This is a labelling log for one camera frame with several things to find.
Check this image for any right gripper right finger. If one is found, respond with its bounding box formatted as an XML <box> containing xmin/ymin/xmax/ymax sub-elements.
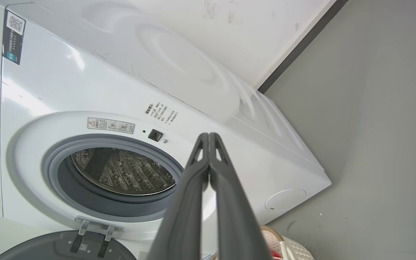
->
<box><xmin>208</xmin><ymin>133</ymin><xmax>272</xmax><ymax>260</ymax></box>

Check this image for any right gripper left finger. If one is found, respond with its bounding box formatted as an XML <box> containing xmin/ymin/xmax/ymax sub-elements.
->
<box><xmin>147</xmin><ymin>133</ymin><xmax>210</xmax><ymax>260</ymax></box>

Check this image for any cream plastic laundry basket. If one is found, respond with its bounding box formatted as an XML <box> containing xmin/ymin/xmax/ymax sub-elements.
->
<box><xmin>260</xmin><ymin>225</ymin><xmax>315</xmax><ymax>260</ymax></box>

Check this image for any perforated steel washer drum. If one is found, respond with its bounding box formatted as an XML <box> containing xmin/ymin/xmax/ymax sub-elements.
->
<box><xmin>70</xmin><ymin>147</ymin><xmax>177</xmax><ymax>196</ymax></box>

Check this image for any metal washer door hinge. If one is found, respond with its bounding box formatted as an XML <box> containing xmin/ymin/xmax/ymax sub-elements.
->
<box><xmin>70</xmin><ymin>216</ymin><xmax>125</xmax><ymax>258</ymax></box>

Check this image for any washing machine door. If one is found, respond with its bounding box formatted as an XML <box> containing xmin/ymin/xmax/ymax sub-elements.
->
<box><xmin>0</xmin><ymin>230</ymin><xmax>136</xmax><ymax>260</ymax></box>

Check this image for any round white filter cover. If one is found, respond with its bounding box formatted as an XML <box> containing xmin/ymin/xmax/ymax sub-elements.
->
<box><xmin>265</xmin><ymin>188</ymin><xmax>307</xmax><ymax>212</ymax></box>

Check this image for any grey rubber door gasket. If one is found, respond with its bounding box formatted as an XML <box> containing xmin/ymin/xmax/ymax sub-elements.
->
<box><xmin>43</xmin><ymin>134</ymin><xmax>185</xmax><ymax>221</ymax></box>

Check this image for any small printed text label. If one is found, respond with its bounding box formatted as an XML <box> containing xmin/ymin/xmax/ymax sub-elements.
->
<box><xmin>144</xmin><ymin>102</ymin><xmax>179</xmax><ymax>127</ymax></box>

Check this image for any grey warning sticker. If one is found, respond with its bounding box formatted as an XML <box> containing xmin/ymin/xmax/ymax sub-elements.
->
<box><xmin>87</xmin><ymin>117</ymin><xmax>135</xmax><ymax>134</ymax></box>

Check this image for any white front-load washing machine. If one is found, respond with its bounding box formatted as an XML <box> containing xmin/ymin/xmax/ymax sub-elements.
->
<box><xmin>0</xmin><ymin>0</ymin><xmax>332</xmax><ymax>260</ymax></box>

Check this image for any black QR code label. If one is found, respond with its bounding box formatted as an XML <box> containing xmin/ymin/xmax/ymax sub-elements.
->
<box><xmin>2</xmin><ymin>10</ymin><xmax>26</xmax><ymax>65</ymax></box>

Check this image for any dark wall baseboard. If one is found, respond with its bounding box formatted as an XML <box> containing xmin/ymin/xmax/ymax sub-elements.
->
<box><xmin>258</xmin><ymin>0</ymin><xmax>349</xmax><ymax>94</ymax></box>

